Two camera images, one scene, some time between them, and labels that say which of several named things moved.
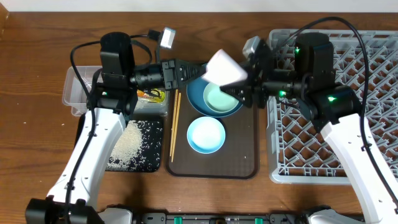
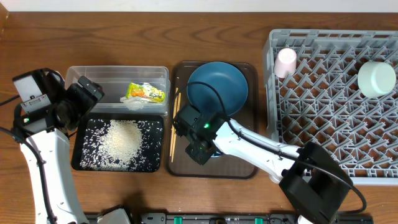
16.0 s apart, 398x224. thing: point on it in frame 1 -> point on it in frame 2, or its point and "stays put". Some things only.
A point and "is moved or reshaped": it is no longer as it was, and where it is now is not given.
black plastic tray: (140, 148) stays put
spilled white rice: (138, 147) stays put
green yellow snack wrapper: (155, 95) stays put
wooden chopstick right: (176, 122) stays put
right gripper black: (254, 88) -> (201, 158)
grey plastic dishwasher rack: (367, 61) stays put
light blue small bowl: (206, 135) is moved or reshaped
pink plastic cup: (222, 70) -> (286, 61)
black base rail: (274, 218) stays put
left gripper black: (171, 66) -> (88, 102)
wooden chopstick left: (173, 117) stays put
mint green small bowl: (217, 100) -> (375, 79)
